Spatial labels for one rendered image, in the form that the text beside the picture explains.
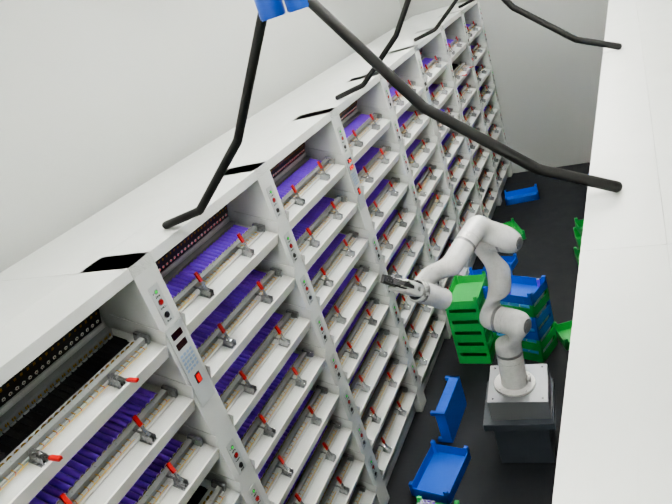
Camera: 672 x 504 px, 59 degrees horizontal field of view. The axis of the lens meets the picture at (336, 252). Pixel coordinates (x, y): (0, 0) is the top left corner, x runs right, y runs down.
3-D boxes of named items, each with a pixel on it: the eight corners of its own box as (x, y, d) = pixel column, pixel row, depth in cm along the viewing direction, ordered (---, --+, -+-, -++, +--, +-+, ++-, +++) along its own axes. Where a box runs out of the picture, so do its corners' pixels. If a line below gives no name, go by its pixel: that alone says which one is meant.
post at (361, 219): (426, 400, 349) (336, 106, 279) (422, 412, 341) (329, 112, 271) (395, 399, 358) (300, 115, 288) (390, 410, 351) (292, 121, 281)
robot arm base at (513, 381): (537, 371, 285) (532, 339, 278) (533, 398, 270) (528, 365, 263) (497, 370, 294) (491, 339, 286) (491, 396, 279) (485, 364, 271)
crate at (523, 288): (547, 287, 343) (545, 275, 340) (532, 305, 331) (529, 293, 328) (500, 281, 364) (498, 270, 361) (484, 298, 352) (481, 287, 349)
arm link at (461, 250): (438, 236, 246) (400, 293, 234) (468, 236, 233) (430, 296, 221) (449, 251, 250) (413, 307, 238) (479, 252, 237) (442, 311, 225)
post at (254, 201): (389, 497, 294) (266, 161, 224) (383, 513, 286) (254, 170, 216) (353, 493, 303) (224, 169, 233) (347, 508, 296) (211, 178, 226)
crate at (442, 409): (467, 404, 336) (453, 403, 340) (459, 375, 328) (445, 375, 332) (453, 443, 313) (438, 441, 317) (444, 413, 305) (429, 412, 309)
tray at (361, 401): (397, 342, 323) (399, 328, 318) (358, 421, 275) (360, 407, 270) (363, 332, 329) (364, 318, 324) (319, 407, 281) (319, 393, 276)
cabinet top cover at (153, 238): (385, 76, 335) (384, 70, 334) (133, 279, 162) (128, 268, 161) (353, 84, 345) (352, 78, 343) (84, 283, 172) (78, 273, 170)
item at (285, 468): (338, 402, 260) (340, 379, 252) (274, 518, 212) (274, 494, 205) (296, 388, 266) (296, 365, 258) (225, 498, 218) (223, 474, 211)
